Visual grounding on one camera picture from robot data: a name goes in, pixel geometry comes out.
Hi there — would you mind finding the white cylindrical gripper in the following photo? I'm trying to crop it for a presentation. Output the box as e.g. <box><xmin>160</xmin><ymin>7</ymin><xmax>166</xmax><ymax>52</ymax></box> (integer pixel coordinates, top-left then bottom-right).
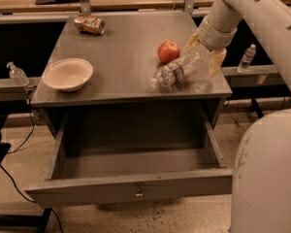
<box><xmin>183</xmin><ymin>17</ymin><xmax>237</xmax><ymax>77</ymax></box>

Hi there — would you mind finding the clear plastic water bottle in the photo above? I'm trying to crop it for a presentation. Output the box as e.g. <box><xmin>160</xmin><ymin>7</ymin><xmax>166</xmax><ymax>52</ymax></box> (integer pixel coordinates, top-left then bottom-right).
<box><xmin>150</xmin><ymin>51</ymin><xmax>202</xmax><ymax>88</ymax></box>

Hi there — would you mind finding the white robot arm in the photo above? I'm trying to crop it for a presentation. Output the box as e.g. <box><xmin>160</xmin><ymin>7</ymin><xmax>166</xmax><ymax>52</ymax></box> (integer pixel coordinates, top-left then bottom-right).
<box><xmin>187</xmin><ymin>0</ymin><xmax>291</xmax><ymax>233</ymax></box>

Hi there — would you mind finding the small background water bottle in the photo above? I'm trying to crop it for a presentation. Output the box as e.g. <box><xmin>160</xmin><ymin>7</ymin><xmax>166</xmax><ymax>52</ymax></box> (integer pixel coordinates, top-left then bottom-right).
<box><xmin>238</xmin><ymin>44</ymin><xmax>256</xmax><ymax>73</ymax></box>

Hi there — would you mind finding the open grey top drawer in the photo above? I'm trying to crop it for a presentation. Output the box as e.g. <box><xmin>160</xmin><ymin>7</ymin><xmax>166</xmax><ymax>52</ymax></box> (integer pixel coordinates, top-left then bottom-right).
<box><xmin>25</xmin><ymin>103</ymin><xmax>233</xmax><ymax>208</ymax></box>

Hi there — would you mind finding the metal drawer knob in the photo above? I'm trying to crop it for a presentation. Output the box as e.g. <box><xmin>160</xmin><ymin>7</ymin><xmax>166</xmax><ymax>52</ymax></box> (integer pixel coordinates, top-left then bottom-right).
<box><xmin>135</xmin><ymin>187</ymin><xmax>145</xmax><ymax>198</ymax></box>

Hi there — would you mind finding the left hand sanitizer pump bottle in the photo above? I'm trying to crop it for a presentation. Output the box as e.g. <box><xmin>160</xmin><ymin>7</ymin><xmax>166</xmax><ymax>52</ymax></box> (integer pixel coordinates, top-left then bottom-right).
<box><xmin>7</xmin><ymin>62</ymin><xmax>29</xmax><ymax>86</ymax></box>

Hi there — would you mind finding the red apple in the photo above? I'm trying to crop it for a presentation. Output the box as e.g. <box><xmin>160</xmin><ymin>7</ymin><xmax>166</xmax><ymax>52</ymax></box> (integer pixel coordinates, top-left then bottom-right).
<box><xmin>157</xmin><ymin>40</ymin><xmax>180</xmax><ymax>63</ymax></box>

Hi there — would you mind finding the black chair base right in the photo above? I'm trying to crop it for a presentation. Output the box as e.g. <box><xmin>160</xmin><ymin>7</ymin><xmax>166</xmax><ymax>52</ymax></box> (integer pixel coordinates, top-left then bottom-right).
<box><xmin>250</xmin><ymin>98</ymin><xmax>264</xmax><ymax>118</ymax></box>

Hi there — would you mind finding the grey cabinet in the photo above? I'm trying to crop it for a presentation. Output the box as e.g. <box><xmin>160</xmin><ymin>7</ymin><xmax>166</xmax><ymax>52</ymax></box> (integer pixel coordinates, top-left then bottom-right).
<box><xmin>32</xmin><ymin>13</ymin><xmax>231</xmax><ymax>124</ymax></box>

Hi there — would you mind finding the crushed brown snack can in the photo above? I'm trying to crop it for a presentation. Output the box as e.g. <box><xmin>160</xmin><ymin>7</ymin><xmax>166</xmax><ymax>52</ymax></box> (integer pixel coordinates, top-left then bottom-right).
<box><xmin>74</xmin><ymin>16</ymin><xmax>105</xmax><ymax>35</ymax></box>

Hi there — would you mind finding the white paper bowl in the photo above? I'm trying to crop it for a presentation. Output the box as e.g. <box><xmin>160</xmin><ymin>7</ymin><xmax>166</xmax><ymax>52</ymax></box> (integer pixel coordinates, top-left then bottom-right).
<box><xmin>42</xmin><ymin>58</ymin><xmax>94</xmax><ymax>92</ymax></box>

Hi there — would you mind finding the black floor cable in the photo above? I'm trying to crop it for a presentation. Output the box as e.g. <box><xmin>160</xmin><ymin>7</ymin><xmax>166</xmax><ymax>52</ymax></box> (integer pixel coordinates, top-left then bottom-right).
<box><xmin>0</xmin><ymin>90</ymin><xmax>65</xmax><ymax>233</ymax></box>

